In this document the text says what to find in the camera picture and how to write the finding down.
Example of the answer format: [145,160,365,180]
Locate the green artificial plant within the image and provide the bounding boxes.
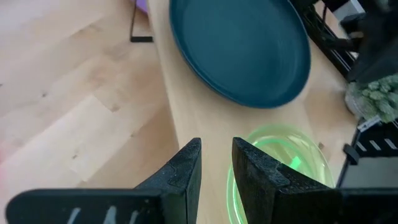
[344,73,398,124]

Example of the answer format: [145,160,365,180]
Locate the dark teal plate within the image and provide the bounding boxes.
[169,0,312,110]

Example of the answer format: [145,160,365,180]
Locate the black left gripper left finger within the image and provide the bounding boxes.
[5,137,203,224]

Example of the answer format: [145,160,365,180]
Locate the small purple plate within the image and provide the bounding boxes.
[136,0,149,14]

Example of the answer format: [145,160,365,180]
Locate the green translucent plate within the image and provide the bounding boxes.
[226,124,336,224]

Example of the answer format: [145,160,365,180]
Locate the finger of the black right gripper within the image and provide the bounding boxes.
[376,21,398,80]
[347,24,379,82]

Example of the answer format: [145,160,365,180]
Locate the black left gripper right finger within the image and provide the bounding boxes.
[231,136,398,224]

